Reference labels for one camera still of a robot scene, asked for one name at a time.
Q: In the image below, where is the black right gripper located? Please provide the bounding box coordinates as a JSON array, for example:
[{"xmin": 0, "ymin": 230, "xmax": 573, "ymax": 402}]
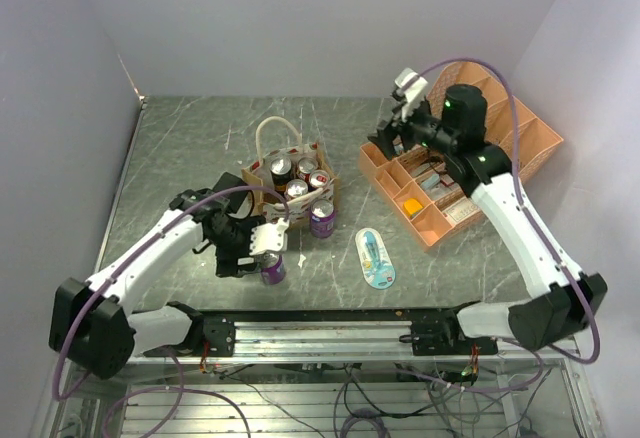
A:
[{"xmin": 367, "ymin": 95, "xmax": 457, "ymax": 160}]

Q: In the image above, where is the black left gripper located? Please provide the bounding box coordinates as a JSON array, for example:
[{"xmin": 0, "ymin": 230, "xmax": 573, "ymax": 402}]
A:
[{"xmin": 209, "ymin": 214, "xmax": 266, "ymax": 277}]

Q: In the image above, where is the purple Fanta can front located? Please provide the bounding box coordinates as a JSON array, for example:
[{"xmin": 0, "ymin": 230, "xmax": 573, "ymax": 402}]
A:
[{"xmin": 261, "ymin": 252, "xmax": 286, "ymax": 285}]

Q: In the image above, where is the purple fanta can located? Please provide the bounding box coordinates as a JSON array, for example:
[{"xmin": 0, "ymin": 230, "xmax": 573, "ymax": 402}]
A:
[
  {"xmin": 310, "ymin": 199, "xmax": 335, "ymax": 238},
  {"xmin": 261, "ymin": 252, "xmax": 286, "ymax": 285}
]

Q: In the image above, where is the blue Red Bull can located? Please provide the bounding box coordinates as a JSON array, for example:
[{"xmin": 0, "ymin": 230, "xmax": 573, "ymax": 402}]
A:
[{"xmin": 308, "ymin": 169, "xmax": 331, "ymax": 191}]

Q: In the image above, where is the red cola can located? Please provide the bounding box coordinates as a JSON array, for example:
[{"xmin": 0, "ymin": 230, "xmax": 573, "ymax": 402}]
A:
[
  {"xmin": 296, "ymin": 157, "xmax": 318, "ymax": 181},
  {"xmin": 284, "ymin": 178, "xmax": 309, "ymax": 201}
]

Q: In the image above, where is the black yellow beverage can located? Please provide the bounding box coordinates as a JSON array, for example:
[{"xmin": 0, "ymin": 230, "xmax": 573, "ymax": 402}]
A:
[{"xmin": 269, "ymin": 156, "xmax": 293, "ymax": 195}]

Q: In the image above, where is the watermelon canvas bag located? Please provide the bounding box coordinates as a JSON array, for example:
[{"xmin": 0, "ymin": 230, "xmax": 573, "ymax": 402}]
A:
[{"xmin": 241, "ymin": 116, "xmax": 339, "ymax": 227}]

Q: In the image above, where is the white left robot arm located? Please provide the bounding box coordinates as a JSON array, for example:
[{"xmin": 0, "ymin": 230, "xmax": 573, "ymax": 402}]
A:
[{"xmin": 49, "ymin": 173, "xmax": 265, "ymax": 379}]

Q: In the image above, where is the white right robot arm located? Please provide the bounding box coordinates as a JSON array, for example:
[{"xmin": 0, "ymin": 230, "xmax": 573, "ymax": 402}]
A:
[{"xmin": 368, "ymin": 79, "xmax": 607, "ymax": 356}]

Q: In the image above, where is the red cola can in bag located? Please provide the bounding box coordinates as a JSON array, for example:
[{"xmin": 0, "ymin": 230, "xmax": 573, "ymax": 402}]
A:
[{"xmin": 296, "ymin": 157, "xmax": 318, "ymax": 181}]

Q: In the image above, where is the purple Fanta can by bag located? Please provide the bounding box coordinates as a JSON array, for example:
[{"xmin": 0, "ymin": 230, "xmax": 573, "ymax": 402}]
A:
[{"xmin": 310, "ymin": 199, "xmax": 335, "ymax": 238}]

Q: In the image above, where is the orange plastic desk organizer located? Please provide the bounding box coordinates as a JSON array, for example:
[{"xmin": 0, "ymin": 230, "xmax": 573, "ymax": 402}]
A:
[{"xmin": 358, "ymin": 61, "xmax": 563, "ymax": 250}]

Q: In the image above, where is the yellow block in organizer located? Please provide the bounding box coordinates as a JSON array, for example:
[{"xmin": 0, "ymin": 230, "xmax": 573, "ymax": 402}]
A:
[{"xmin": 402, "ymin": 198, "xmax": 424, "ymax": 219}]

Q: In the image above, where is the white card in organizer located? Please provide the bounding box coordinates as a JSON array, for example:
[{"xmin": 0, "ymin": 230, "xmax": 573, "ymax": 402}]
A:
[{"xmin": 442, "ymin": 199, "xmax": 479, "ymax": 226}]

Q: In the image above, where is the blue correction tape package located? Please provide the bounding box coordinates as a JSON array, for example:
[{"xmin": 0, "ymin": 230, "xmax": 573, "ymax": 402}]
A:
[{"xmin": 354, "ymin": 228, "xmax": 396, "ymax": 290}]

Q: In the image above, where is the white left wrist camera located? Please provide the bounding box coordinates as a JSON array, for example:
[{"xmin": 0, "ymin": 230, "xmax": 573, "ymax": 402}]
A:
[{"xmin": 249, "ymin": 218, "xmax": 290, "ymax": 256}]

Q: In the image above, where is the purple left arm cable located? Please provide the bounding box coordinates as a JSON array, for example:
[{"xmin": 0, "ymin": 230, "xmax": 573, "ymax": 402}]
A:
[{"xmin": 51, "ymin": 185, "xmax": 292, "ymax": 438}]

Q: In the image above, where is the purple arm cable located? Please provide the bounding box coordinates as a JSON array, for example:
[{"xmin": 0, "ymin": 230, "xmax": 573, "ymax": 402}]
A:
[
  {"xmin": 51, "ymin": 185, "xmax": 292, "ymax": 438},
  {"xmin": 394, "ymin": 56, "xmax": 601, "ymax": 393}
]

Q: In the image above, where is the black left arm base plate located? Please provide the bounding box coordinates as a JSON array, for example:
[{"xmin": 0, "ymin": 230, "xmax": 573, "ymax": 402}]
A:
[{"xmin": 172, "ymin": 309, "xmax": 236, "ymax": 357}]

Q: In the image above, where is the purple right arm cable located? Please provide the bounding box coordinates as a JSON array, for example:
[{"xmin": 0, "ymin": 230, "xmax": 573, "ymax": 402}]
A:
[{"xmin": 394, "ymin": 56, "xmax": 601, "ymax": 393}]

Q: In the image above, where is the aluminium mounting rail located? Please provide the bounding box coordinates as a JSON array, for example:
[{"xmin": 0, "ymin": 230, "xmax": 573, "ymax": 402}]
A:
[{"xmin": 134, "ymin": 318, "xmax": 581, "ymax": 363}]

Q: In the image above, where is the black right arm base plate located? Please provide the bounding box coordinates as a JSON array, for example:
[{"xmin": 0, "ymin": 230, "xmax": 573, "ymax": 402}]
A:
[{"xmin": 398, "ymin": 308, "xmax": 498, "ymax": 356}]

